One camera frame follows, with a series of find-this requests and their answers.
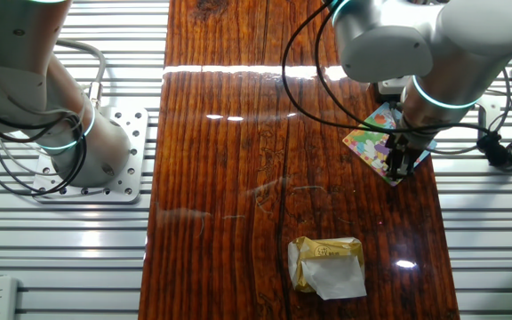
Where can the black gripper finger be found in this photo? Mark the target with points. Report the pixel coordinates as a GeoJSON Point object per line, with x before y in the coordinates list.
{"type": "Point", "coordinates": [410, 164]}
{"type": "Point", "coordinates": [394, 163]}

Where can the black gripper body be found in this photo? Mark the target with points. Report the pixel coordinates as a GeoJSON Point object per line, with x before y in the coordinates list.
{"type": "Point", "coordinates": [407, 143]}

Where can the grey box with red button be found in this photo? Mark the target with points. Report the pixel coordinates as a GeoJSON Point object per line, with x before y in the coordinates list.
{"type": "Point", "coordinates": [391, 85]}

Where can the gold wrapped snack packet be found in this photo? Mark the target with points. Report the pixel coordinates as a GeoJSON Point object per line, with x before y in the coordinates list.
{"type": "Point", "coordinates": [327, 271]}

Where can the black wrist camera plug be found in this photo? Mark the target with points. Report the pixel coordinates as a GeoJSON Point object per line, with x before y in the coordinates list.
{"type": "Point", "coordinates": [495, 151]}

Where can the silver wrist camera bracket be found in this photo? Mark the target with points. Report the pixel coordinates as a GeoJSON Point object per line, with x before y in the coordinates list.
{"type": "Point", "coordinates": [489, 109]}

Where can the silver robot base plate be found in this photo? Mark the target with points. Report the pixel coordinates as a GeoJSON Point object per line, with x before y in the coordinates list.
{"type": "Point", "coordinates": [136, 133]}

